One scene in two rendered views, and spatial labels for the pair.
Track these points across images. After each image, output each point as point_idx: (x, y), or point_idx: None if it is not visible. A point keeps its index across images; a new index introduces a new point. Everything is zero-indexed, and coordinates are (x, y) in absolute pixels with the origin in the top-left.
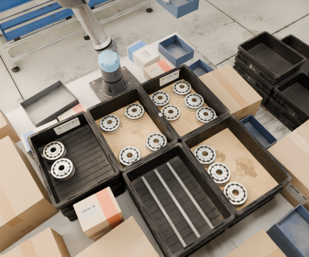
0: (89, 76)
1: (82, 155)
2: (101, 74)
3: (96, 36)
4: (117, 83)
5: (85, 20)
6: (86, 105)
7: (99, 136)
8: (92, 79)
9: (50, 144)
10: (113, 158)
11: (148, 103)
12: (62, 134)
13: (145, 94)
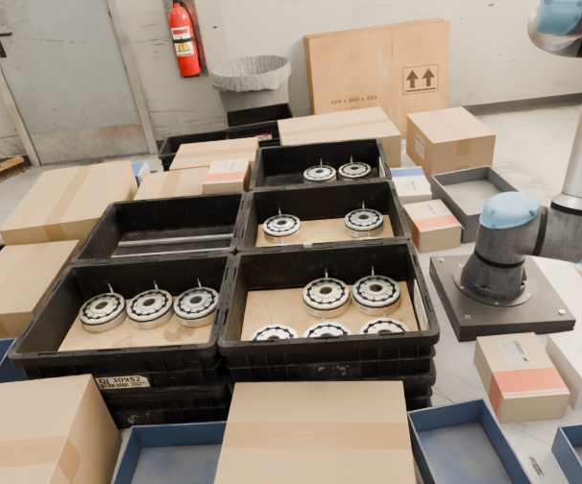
0: (566, 269)
1: None
2: (566, 287)
3: (567, 168)
4: (473, 256)
5: (579, 116)
6: (470, 251)
7: (325, 182)
8: (552, 272)
9: (368, 167)
10: (276, 188)
11: (349, 240)
12: None
13: (376, 242)
